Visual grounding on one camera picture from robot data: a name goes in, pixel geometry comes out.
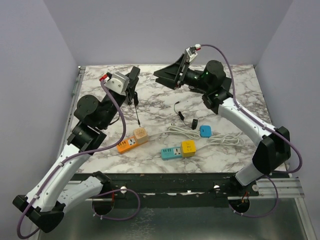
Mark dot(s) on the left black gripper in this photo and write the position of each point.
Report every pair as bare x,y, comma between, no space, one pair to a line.
131,89

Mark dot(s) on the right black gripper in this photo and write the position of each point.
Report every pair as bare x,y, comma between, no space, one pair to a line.
169,76

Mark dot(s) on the black plug adapter with cable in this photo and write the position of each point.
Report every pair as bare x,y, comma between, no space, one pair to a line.
194,123

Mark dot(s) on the orange power strip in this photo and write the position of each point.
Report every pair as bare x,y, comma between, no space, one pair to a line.
127,145

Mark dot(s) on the yellow cube socket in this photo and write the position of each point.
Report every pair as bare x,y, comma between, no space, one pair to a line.
188,148

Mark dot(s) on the teal power strip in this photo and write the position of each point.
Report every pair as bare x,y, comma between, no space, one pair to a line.
171,153

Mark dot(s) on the black power adapter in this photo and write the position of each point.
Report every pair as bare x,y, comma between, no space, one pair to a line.
135,99

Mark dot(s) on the beige cube socket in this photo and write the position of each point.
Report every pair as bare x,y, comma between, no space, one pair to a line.
141,135

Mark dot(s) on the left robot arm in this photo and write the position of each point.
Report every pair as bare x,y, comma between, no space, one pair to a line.
48,202

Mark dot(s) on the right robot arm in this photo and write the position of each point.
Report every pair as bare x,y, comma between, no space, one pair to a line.
271,142

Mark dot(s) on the black mat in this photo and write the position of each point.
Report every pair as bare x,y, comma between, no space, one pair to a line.
226,84

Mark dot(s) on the blue flat charger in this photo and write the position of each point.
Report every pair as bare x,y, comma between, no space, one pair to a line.
205,131

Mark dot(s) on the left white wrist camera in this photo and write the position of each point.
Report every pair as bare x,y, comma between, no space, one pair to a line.
116,82

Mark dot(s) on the aluminium frame rail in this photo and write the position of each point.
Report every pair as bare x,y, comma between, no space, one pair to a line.
278,186

